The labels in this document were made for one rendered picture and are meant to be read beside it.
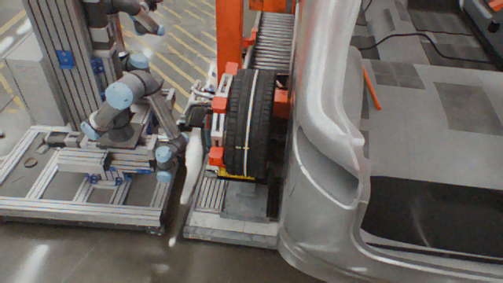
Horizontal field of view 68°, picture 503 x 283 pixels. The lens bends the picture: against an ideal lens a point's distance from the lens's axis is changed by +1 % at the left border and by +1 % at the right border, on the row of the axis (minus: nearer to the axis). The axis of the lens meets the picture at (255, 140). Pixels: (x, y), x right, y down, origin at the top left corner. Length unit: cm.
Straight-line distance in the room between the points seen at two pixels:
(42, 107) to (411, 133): 214
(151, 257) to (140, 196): 43
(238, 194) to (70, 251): 120
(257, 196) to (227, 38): 112
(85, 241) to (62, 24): 148
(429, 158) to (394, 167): 21
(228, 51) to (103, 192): 133
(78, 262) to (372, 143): 203
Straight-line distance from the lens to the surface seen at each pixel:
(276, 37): 456
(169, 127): 192
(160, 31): 268
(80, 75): 232
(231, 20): 247
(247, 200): 265
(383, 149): 213
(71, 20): 217
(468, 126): 240
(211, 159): 202
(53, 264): 288
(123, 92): 173
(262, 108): 196
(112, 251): 280
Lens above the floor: 232
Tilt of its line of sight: 43 degrees down
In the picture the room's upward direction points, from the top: 4 degrees clockwise
